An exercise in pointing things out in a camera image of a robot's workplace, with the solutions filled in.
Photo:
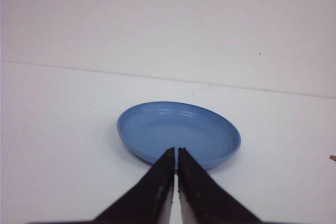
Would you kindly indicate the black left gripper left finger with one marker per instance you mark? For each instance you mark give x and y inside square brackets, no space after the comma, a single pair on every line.
[148,201]

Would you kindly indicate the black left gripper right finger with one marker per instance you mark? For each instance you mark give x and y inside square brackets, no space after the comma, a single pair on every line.
[203,200]

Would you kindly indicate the blue round plate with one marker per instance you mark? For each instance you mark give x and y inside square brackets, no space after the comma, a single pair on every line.
[149,129]

